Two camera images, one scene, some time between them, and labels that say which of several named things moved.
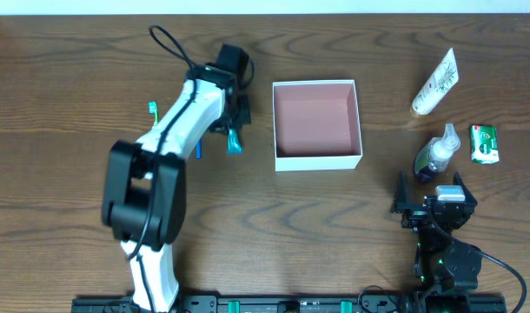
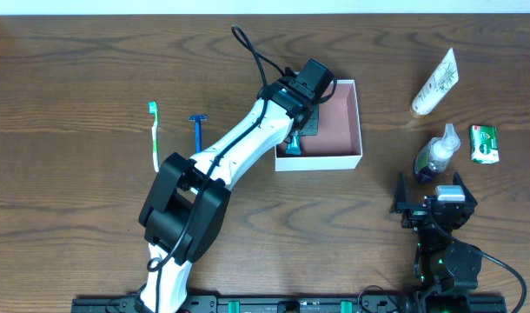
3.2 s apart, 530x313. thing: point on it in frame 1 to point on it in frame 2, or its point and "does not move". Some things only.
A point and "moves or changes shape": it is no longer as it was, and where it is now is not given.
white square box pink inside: [316, 125] does not move
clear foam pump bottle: [435, 155] does not move
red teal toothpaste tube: [234, 145] moves or changes shape
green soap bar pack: [484, 144] does not move
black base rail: [300, 303] does not move
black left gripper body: [240, 116] to [308, 123]
